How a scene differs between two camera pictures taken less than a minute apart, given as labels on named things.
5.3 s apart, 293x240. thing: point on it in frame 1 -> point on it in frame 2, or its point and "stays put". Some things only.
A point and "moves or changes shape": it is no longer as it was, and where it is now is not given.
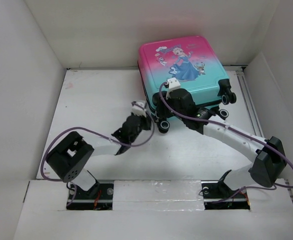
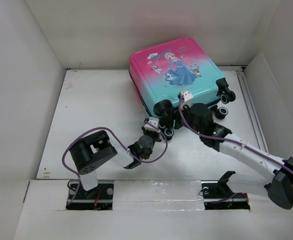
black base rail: (216, 197) stays put
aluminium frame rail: (239, 69) stays put
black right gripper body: (163, 111) -> (185, 111)
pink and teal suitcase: (193, 61) moves or changes shape
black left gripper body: (143, 125) -> (154, 136)
